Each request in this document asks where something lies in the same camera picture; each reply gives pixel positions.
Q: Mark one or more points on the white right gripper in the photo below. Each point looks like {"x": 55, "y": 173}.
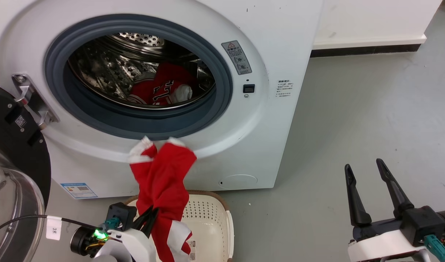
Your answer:
{"x": 379, "y": 245}

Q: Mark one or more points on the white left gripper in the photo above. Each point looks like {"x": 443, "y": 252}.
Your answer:
{"x": 135, "y": 245}

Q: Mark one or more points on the red and white garment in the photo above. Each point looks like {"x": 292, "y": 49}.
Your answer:
{"x": 164, "y": 182}

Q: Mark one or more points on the cream plastic laundry basket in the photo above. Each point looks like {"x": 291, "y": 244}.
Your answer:
{"x": 208, "y": 222}

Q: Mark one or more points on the white front-load washing machine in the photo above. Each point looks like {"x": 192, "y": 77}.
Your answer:
{"x": 266, "y": 145}

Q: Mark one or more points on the blue energy label sticker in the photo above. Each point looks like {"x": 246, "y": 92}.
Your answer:
{"x": 79, "y": 190}

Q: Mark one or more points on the grey rubber door gasket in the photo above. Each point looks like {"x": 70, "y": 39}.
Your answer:
{"x": 135, "y": 122}

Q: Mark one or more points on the white cloth piece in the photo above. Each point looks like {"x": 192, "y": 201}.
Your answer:
{"x": 182, "y": 93}

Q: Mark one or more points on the red jersey with white print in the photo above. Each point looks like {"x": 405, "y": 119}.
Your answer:
{"x": 160, "y": 85}

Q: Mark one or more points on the black washer door with glass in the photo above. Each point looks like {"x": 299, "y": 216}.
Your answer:
{"x": 15, "y": 153}

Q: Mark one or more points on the stainless steel washer drum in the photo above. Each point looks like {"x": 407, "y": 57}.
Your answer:
{"x": 106, "y": 69}

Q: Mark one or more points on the black door latch socket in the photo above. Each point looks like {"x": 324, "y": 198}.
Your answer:
{"x": 248, "y": 88}

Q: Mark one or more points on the silver metal door hinge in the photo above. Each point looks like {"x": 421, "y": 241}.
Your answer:
{"x": 33, "y": 100}

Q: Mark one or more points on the white cabinet with black plinth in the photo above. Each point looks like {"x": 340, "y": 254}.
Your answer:
{"x": 371, "y": 22}

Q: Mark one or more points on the grey warning sticker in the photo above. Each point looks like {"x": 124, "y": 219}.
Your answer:
{"x": 237, "y": 57}

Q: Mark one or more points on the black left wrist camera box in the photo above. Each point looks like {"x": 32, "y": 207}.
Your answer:
{"x": 121, "y": 213}

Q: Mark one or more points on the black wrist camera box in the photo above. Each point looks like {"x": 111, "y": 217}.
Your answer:
{"x": 121, "y": 213}
{"x": 424, "y": 223}

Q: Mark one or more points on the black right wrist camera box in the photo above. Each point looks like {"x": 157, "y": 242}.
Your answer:
{"x": 424, "y": 223}

